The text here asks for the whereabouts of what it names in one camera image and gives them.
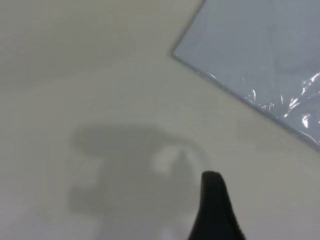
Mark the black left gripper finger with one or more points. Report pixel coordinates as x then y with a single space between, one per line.
215 212

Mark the clear zipper bag green strip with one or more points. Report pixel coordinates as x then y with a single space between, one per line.
275 95

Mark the white paper stack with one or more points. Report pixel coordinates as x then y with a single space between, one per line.
250 45

